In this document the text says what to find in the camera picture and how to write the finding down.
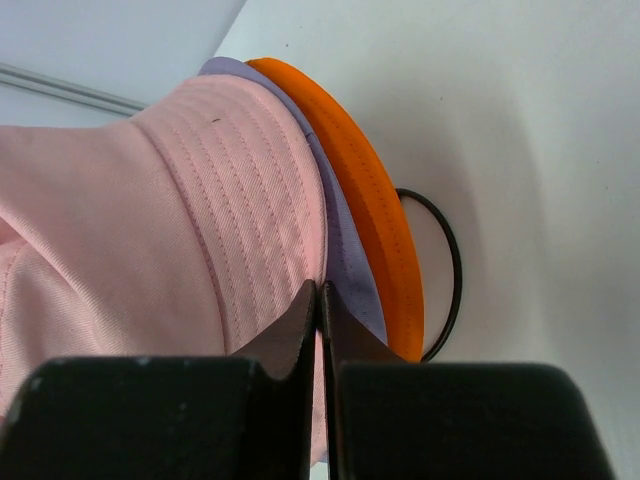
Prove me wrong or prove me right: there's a left aluminium frame post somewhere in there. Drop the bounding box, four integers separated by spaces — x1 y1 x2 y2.
0 63 146 116

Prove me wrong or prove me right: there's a pink bucket hat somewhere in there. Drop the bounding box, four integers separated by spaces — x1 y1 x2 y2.
0 74 334 469

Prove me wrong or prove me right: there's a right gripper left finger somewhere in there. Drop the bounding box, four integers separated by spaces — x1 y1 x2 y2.
1 281 316 479

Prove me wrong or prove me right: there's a purple bucket hat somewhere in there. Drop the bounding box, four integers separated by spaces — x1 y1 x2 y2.
200 57 388 344

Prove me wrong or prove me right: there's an orange bucket hat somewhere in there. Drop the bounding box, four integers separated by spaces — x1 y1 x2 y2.
248 57 424 362

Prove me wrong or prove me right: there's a black wire hat stand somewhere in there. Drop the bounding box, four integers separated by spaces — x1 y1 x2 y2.
396 188 463 363

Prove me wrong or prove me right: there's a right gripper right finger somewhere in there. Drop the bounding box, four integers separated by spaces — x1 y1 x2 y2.
320 283 614 479

